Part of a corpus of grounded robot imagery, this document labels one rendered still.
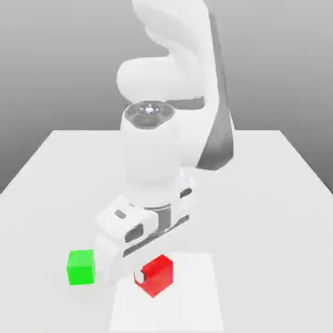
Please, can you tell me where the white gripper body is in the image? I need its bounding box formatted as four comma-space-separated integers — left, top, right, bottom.
94, 214, 193, 286

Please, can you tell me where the small red cube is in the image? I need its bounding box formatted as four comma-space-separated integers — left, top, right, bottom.
133, 254, 174, 299

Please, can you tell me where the small green cube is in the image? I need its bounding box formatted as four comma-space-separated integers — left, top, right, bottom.
66, 249, 97, 286

